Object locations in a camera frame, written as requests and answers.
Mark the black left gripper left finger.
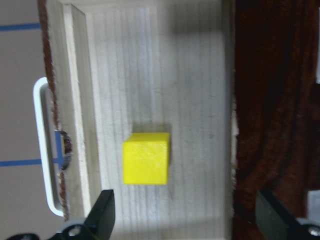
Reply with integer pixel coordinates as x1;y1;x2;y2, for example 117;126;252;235
4;189;116;240

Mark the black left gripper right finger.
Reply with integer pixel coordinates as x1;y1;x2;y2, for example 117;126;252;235
255;190;320;240

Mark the yellow block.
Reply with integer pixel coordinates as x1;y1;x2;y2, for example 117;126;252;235
122;132;170;185

